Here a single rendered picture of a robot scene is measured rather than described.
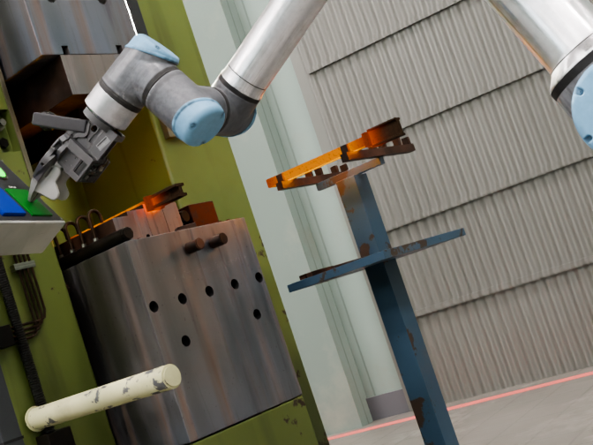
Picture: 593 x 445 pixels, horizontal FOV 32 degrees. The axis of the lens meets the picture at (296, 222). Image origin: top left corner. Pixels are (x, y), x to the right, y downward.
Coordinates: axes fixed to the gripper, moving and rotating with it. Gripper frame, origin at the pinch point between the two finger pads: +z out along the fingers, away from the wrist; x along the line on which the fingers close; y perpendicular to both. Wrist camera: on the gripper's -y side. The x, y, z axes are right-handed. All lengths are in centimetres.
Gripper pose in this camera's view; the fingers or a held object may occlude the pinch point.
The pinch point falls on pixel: (31, 193)
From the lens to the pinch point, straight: 195.6
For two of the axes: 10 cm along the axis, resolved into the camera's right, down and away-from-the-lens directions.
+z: -6.3, 7.6, 1.7
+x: 2.6, 0.0, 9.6
